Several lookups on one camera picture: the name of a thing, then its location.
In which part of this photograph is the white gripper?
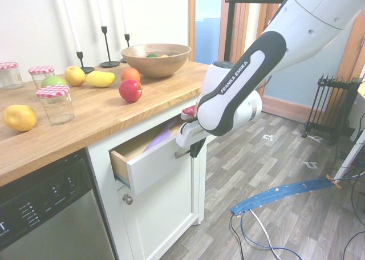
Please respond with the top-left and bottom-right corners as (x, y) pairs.
(175, 120), (213, 159)

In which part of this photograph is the white wooden drawer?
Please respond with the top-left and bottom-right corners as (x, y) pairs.
(109, 116), (201, 197)

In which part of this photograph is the purple Cuisinart knife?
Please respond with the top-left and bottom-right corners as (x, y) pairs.
(142, 120), (178, 153)

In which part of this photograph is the red dotted cloth piece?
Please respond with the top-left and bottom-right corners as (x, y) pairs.
(182, 103), (198, 120)

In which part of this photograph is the white base cabinet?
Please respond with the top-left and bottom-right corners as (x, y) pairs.
(86, 92), (209, 260)

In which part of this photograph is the red apple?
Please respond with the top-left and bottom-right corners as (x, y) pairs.
(118, 79), (143, 103)

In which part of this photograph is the large wooden bowl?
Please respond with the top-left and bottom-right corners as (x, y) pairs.
(120, 43), (192, 78)

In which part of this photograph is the blue tape floor strip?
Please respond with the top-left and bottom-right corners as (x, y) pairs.
(230, 176), (343, 217)

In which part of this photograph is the orange fruit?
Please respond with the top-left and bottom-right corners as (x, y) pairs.
(120, 67), (141, 83)

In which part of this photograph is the elongated yellow fruit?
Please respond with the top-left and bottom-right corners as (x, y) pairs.
(86, 70), (116, 88)

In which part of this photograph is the black candle holder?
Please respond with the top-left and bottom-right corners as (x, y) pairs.
(75, 51), (95, 74)
(119, 34), (132, 63)
(99, 26), (121, 68)

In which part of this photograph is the black metal rack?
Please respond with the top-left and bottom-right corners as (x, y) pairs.
(223, 0), (289, 64)

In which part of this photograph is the round yellow apple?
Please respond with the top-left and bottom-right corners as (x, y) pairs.
(64, 65), (87, 87)

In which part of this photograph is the black oil radiator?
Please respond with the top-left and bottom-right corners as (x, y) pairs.
(301, 74), (363, 146)

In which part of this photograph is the glass jar red checkered lid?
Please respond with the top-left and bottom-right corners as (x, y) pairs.
(35, 84), (76, 126)
(0, 62), (24, 91)
(28, 65), (55, 90)

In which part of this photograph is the black steel dishwasher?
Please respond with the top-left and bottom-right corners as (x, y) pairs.
(0, 148), (115, 260)

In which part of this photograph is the green apple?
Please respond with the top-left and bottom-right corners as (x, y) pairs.
(41, 76), (68, 88)

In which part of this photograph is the white taper candle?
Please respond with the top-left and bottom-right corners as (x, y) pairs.
(94, 0), (107, 27)
(58, 0), (82, 53)
(117, 0), (129, 35)

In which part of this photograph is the large yellow lemon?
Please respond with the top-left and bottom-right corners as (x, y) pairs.
(2, 104), (38, 132)

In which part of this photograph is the silver drawer handle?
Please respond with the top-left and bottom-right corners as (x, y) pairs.
(174, 149), (195, 159)

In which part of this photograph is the black braided cable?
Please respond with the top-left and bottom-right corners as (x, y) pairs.
(257, 75), (272, 90)

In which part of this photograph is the blue floor cable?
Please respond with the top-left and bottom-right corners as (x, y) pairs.
(240, 208), (276, 249)

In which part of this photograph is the white floor cable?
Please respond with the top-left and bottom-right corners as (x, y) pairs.
(249, 208), (305, 260)

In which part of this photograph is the wooden door frame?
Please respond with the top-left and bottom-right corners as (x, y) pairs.
(188, 0), (313, 121)

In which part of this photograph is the black floor cable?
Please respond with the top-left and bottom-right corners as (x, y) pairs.
(333, 145), (365, 260)

